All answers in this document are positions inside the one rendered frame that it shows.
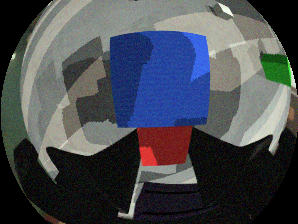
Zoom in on blue block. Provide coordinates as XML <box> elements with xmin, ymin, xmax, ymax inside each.
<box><xmin>109</xmin><ymin>31</ymin><xmax>210</xmax><ymax>128</ymax></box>

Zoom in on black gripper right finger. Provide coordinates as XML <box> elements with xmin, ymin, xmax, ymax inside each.
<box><xmin>188</xmin><ymin>127</ymin><xmax>274</xmax><ymax>208</ymax></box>

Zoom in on red block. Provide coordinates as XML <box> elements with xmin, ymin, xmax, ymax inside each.
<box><xmin>137</xmin><ymin>125</ymin><xmax>193</xmax><ymax>165</ymax></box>

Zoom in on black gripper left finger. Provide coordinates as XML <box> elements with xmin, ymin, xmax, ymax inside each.
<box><xmin>45</xmin><ymin>129</ymin><xmax>141</xmax><ymax>214</ymax></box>

